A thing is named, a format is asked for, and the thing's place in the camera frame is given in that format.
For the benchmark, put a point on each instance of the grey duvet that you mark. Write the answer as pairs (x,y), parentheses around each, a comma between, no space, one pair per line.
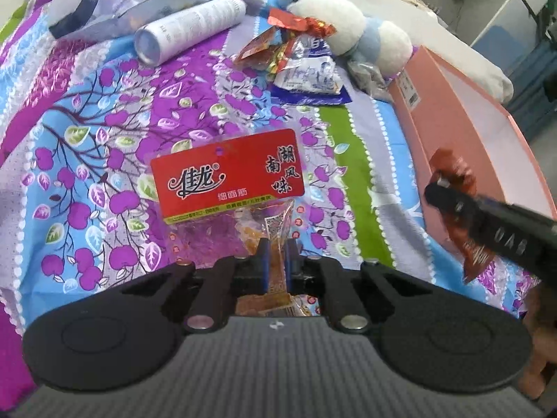
(424,28)

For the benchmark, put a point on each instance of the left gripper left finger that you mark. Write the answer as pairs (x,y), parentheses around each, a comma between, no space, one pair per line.
(202,300)

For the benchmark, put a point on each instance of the white cylindrical bottle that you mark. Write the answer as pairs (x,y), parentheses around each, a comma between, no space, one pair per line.
(161,40)

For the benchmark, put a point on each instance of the grey crumpled plastic wrapper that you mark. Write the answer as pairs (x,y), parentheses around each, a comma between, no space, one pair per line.
(368,79)

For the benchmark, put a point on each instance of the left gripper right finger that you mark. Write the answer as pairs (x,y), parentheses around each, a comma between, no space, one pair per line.
(352,301)

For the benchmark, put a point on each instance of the blue white candy bag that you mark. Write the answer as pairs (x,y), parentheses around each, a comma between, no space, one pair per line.
(306,75)

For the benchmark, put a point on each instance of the red noodle snack packet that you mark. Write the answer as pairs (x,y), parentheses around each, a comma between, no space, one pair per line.
(223,197)

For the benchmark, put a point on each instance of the red foil snack wrapper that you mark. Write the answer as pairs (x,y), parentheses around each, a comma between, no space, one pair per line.
(272,49)

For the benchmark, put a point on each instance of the colourful floral bedsheet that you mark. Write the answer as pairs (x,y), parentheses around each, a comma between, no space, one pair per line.
(79,208)

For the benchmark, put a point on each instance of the white cabinet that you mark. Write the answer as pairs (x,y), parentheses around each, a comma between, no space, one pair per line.
(500,4)

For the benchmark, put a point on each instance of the white blue plush toy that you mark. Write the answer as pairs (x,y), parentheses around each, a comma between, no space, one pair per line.
(358,37)

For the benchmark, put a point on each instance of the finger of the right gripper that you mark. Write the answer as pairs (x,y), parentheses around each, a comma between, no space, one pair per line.
(520,235)

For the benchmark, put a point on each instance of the pink cardboard box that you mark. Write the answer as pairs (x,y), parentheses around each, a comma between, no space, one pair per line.
(437,106)

